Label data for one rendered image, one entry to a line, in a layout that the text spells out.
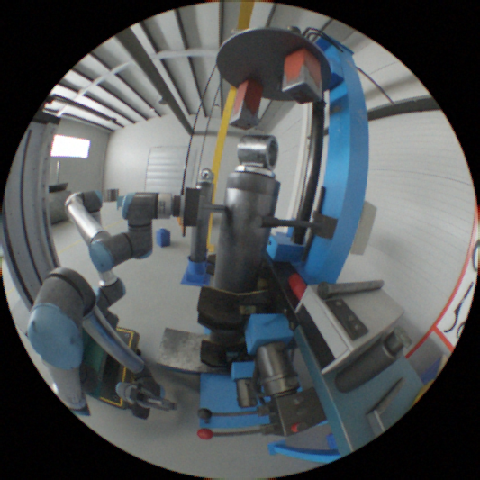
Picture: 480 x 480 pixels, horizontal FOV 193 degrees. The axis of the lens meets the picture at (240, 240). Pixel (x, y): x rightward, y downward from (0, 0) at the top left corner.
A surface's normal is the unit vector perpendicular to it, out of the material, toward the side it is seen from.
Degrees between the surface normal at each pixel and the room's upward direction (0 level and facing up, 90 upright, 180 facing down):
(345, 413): 0
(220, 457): 0
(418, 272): 90
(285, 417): 0
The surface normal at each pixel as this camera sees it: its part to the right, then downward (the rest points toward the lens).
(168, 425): 0.17, -0.93
